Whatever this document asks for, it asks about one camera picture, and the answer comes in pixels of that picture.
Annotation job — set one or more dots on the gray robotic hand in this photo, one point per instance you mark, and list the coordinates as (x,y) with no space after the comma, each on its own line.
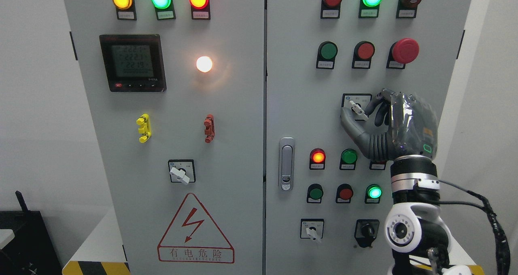
(412,127)

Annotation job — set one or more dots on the gray rotary switch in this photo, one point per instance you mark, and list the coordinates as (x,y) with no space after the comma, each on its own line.
(356,103)
(312,229)

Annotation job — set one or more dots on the middle green indicator light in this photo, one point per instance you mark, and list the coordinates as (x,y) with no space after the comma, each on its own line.
(349,156)

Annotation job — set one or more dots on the lit green push button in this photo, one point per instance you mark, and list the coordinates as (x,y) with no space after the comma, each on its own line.
(373,193)

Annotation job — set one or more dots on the red emergency stop button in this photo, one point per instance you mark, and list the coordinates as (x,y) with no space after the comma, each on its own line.
(405,50)

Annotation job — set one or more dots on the upper red push button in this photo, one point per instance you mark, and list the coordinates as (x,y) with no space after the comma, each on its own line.
(364,50)

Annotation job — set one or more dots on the red push button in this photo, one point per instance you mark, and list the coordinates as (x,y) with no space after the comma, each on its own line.
(344,194)
(364,50)

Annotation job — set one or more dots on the lit red indicator light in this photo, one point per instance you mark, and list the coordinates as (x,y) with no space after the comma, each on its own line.
(317,156)

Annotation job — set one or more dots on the lower red push button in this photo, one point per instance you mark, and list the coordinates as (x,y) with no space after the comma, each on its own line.
(344,194)

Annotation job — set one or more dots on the upper green push button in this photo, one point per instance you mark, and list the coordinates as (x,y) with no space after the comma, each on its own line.
(327,50)

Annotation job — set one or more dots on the lower green push button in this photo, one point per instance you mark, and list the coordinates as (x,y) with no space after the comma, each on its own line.
(314,193)

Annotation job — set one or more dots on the red terminal connector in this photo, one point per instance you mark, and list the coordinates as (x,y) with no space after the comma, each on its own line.
(209,128)

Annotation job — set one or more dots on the gray electrical cabinet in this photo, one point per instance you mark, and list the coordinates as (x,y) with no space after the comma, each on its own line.
(266,83)

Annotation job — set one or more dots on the glowing white lamp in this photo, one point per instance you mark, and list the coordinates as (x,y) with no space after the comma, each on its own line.
(204,64)

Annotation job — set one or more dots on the red electric hazard sticker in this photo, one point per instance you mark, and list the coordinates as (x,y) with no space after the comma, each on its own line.
(193,236)

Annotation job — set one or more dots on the yellow terminal connector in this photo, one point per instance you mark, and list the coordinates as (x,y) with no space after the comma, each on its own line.
(144,128)

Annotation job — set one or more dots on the black digital power meter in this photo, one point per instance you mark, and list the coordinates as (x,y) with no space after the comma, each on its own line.
(133,63)

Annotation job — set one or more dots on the black box with antenna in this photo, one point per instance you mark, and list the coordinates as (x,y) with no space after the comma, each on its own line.
(31,251)

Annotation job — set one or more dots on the black rotary switch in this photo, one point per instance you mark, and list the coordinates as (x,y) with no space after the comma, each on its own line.
(366,231)

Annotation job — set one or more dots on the silver door handle lock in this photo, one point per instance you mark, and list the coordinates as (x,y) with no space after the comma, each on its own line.
(286,163)

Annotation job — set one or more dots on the left door gray switch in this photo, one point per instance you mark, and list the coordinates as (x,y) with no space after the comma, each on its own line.
(182,171)

